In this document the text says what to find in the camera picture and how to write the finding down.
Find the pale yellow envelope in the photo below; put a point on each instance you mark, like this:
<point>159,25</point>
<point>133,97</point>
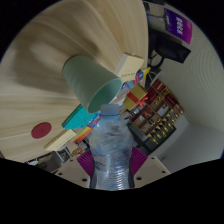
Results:
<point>60,139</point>

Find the red and orange book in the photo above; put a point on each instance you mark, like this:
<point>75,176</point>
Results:
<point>82,135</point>

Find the flat round red coaster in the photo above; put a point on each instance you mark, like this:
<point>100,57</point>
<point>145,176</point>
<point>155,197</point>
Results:
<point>41,130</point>

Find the pale green cup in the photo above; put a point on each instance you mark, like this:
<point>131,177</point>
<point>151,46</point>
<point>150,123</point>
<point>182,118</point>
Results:
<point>86,80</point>

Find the wooden shelf unit with trophies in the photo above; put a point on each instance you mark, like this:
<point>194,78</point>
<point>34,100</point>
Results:
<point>158,113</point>

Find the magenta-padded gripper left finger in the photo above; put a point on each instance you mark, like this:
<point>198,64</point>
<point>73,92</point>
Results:
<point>71,171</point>

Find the teal book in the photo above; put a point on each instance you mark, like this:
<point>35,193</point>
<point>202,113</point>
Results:
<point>77,118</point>

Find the blue and red book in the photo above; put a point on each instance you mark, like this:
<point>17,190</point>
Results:
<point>95,120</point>

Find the clear plastic water bottle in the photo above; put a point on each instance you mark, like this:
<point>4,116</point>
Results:
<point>111,150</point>

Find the purple sign board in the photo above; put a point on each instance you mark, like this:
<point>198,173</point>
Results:
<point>179,26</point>

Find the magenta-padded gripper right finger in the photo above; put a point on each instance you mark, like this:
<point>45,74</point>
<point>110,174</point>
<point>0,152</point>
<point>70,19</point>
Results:
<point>151,171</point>

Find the blue patterned book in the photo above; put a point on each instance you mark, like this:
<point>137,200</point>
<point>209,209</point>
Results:
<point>142,76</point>

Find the cream flat box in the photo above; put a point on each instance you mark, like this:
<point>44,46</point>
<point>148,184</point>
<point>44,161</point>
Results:
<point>128,66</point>

